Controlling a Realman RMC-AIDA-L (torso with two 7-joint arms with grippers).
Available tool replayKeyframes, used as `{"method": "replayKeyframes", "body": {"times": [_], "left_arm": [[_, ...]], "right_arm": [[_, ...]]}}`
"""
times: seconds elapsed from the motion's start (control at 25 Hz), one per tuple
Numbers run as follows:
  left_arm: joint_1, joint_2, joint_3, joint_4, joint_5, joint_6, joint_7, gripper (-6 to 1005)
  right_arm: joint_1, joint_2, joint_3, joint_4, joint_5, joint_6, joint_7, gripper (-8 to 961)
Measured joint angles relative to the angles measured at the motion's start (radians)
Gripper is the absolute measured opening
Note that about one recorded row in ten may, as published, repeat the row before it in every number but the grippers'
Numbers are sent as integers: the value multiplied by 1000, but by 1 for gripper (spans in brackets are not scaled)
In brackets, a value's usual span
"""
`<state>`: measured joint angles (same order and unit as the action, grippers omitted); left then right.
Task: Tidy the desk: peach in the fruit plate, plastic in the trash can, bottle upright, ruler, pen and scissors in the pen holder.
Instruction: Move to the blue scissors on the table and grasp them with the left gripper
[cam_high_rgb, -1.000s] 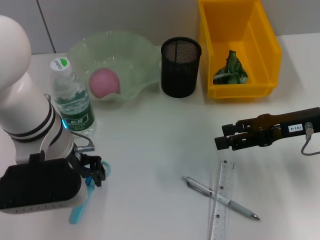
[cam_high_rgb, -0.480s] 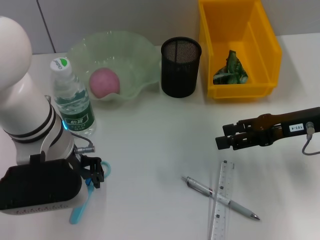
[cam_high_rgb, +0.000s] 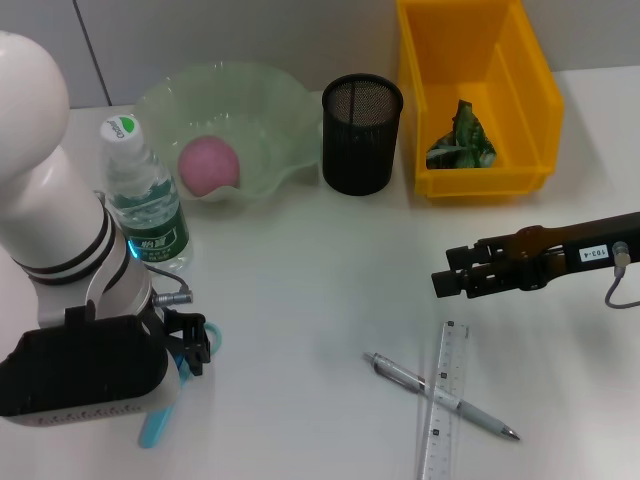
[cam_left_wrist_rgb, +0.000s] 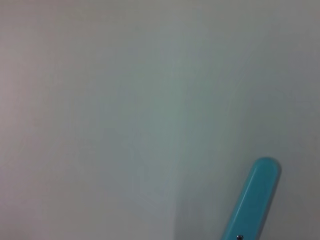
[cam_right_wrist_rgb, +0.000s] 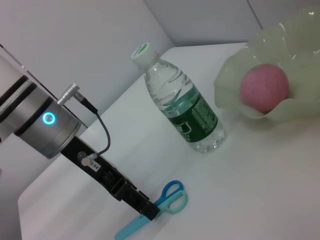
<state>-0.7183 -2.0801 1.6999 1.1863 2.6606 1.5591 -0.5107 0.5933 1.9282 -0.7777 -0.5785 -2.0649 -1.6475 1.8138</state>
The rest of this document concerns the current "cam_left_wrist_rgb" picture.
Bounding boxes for blue capped scissors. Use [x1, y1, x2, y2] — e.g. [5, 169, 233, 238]
[220, 156, 282, 240]

